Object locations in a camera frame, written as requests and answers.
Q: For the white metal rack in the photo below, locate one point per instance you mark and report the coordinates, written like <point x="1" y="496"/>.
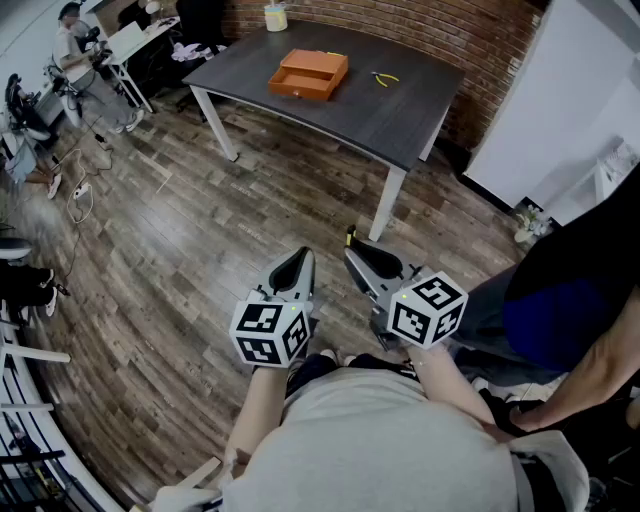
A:
<point x="20" y="360"/>

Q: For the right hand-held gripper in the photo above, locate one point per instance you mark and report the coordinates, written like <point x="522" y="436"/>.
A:
<point x="425" y="310"/>

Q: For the person's grey shirt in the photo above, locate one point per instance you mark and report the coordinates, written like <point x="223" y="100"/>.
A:
<point x="375" y="450"/>

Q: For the black office chair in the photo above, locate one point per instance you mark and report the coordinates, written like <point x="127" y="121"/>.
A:
<point x="200" y="25"/>

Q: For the white partition panel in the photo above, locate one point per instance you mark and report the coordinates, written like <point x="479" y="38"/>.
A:
<point x="550" y="100"/>

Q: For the person's black trousers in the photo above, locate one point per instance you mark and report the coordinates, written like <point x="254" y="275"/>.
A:
<point x="320" y="367"/>

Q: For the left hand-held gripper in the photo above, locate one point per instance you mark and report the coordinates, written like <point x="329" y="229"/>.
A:
<point x="260" y="325"/>

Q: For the orange drawer box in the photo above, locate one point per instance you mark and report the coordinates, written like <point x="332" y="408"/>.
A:
<point x="315" y="62"/>

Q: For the white table leg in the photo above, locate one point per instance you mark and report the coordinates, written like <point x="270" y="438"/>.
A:
<point x="432" y="137"/>

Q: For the small potted plant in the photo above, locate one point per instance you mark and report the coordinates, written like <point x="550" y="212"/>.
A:
<point x="532" y="222"/>

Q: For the white desk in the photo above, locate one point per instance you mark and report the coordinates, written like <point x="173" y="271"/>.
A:
<point x="145" y="37"/>

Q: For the white shelf unit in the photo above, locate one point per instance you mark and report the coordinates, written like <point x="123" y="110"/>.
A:
<point x="615" y="170"/>

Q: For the white laptop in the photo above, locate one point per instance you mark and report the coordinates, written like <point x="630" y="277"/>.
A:
<point x="125" y="40"/>

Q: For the white power strip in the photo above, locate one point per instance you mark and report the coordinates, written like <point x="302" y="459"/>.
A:
<point x="82" y="191"/>

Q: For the person's right forearm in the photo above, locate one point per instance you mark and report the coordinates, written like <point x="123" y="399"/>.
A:
<point x="450" y="385"/>

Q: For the pile of light clothes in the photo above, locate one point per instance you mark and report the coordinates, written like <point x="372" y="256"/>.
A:
<point x="192" y="51"/>

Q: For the person's left forearm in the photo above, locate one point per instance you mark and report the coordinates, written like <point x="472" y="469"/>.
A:
<point x="257" y="410"/>

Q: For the black power adapter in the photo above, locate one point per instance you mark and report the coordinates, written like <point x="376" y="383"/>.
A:
<point x="100" y="139"/>

